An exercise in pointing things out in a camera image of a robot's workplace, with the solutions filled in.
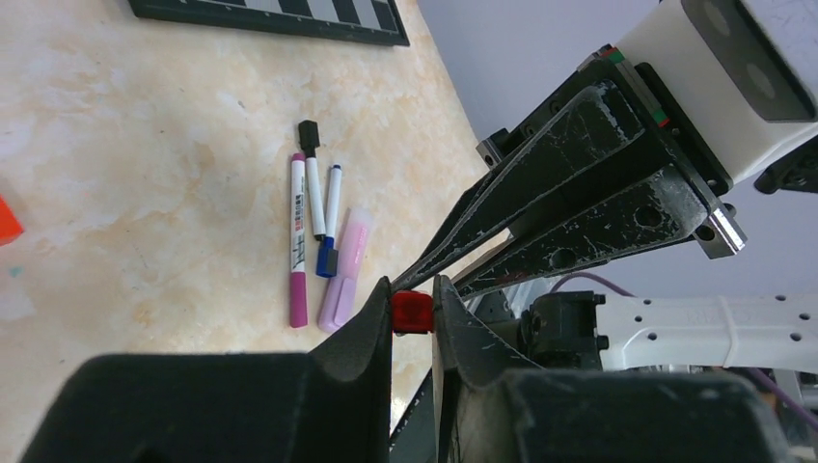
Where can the small red block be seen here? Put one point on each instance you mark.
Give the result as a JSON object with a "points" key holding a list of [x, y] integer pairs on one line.
{"points": [[10, 227]]}

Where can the magenta capped white marker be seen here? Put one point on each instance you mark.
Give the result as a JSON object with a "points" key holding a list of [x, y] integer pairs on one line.
{"points": [[298, 304]]}

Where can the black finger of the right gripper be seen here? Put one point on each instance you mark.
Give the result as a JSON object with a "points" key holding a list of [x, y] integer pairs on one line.
{"points": [[658, 210], [600, 143]]}

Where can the black capped white marker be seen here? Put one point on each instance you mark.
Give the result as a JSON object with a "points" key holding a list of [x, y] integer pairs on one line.
{"points": [[309, 142]]}

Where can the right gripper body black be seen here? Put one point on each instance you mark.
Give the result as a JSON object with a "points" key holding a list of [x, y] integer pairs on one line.
{"points": [[719, 235]]}

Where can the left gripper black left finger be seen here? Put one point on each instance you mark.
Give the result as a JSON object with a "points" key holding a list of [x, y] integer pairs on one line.
{"points": [[331, 404]]}

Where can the pink highlighter pen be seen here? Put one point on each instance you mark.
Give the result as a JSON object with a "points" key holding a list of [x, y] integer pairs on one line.
{"points": [[340, 295]]}

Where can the red pen cap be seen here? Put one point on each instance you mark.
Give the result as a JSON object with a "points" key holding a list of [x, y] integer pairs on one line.
{"points": [[412, 312]]}

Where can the black white checkerboard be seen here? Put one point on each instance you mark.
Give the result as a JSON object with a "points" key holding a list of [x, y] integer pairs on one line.
{"points": [[361, 21]]}

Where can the blue capped white marker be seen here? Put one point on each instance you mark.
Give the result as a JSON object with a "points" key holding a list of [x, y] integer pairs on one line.
{"points": [[327, 260]]}

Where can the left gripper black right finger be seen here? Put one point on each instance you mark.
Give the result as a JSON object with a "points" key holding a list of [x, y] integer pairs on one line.
{"points": [[493, 405]]}

